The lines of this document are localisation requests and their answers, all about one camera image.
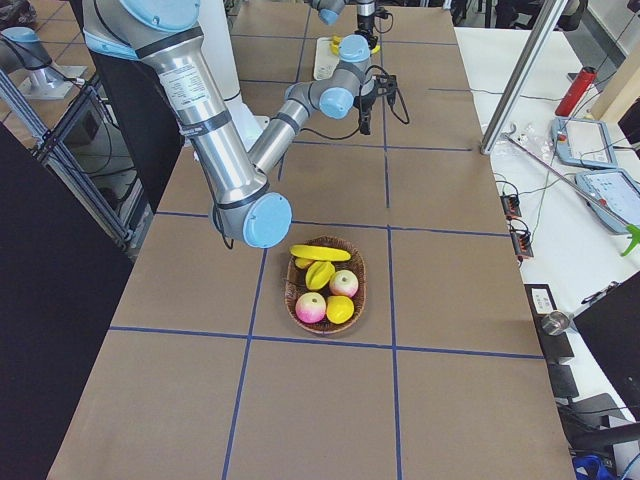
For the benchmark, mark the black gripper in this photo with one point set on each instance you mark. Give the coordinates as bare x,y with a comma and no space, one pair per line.
364,23
366,101

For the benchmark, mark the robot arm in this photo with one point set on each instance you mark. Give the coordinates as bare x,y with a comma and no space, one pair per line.
330,10
187,44

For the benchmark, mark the brown wicker basket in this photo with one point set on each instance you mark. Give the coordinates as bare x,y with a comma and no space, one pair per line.
325,286

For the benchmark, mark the cream bear tray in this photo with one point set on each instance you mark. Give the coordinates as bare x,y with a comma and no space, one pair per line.
325,61

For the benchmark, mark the yellow star fruit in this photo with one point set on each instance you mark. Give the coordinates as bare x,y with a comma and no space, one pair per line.
318,275

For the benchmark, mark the pale pink apple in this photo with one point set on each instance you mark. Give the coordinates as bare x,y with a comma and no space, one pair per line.
344,283

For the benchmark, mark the orange black terminal block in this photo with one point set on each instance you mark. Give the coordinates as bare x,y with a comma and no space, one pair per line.
511,206

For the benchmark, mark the yellow orange fruit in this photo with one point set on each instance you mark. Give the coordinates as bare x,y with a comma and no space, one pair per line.
339,309

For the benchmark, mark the upper teach pendant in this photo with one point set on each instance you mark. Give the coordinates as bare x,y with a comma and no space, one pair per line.
583,143

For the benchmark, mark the teach pendant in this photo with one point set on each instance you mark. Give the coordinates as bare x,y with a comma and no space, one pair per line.
614,188
583,143

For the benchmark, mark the red cylinder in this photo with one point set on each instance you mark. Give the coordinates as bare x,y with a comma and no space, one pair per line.
580,83

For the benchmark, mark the lower teach pendant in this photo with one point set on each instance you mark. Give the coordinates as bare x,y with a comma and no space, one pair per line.
614,188

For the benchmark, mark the silver metal cup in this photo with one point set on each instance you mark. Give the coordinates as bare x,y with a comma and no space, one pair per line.
556,322

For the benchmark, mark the black monitor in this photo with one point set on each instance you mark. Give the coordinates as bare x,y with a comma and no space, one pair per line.
610,329

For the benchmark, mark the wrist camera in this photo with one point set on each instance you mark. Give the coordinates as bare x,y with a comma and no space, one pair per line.
387,88
383,14

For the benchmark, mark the aluminium frame post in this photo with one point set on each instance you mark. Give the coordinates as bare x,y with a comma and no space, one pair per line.
547,19

